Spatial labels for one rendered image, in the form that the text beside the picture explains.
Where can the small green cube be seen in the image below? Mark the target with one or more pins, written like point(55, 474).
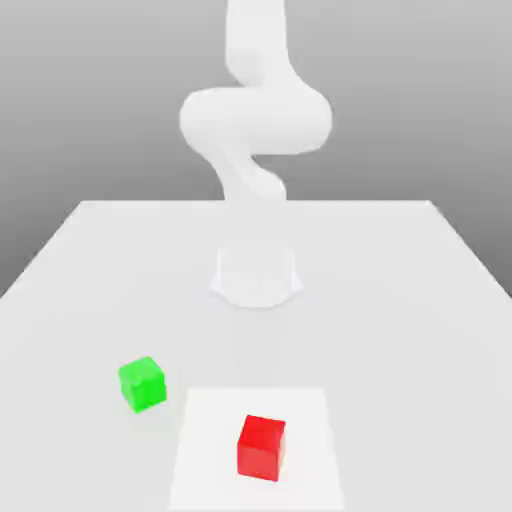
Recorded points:
point(142, 384)

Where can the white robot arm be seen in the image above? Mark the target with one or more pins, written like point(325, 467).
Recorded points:
point(256, 120)

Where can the small red cube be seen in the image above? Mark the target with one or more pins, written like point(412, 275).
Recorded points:
point(260, 448)

